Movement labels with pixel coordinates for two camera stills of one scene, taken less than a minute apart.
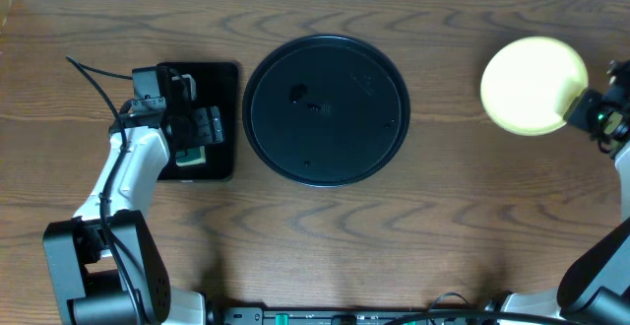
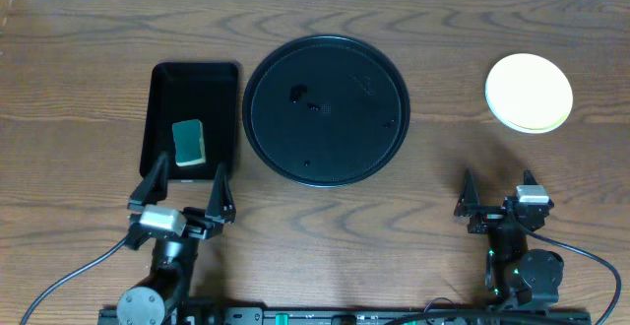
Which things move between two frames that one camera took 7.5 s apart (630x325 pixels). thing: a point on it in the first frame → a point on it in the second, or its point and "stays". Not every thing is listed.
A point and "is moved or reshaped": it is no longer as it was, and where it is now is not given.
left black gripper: (213, 125) → (195, 222)
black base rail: (327, 316) stays
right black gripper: (578, 114) → (468, 205)
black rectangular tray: (216, 85) stays
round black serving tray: (326, 110) stays
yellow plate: (530, 84) is moved or reshaped
